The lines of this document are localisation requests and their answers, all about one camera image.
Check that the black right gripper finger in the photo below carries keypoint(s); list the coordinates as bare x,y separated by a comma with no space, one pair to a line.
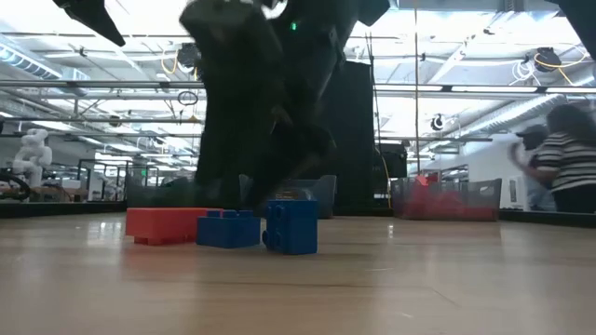
233,158
302,146

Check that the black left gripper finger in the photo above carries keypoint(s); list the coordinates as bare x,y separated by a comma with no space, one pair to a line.
93,14

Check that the blue square toy brick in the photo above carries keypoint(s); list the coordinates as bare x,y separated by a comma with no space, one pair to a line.
295,228

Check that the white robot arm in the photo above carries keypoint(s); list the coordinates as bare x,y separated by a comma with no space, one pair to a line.
32,156

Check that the dark bin label sticker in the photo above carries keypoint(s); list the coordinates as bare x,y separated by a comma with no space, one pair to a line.
288,194

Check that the black partition panel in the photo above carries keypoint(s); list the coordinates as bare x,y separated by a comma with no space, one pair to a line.
354,139

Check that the grey translucent plastic bin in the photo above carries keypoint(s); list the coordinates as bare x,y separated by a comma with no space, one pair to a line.
326,195
153,195
489,205

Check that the black equipment cabinet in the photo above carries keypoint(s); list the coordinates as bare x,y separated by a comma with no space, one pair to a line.
396,160

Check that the person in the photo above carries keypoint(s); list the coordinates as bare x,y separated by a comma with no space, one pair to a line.
531,135
572,163

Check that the black metal rack frame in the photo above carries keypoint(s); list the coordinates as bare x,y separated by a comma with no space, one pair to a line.
86,161

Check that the silver ventilation duct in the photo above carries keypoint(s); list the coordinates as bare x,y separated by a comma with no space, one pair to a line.
512,114

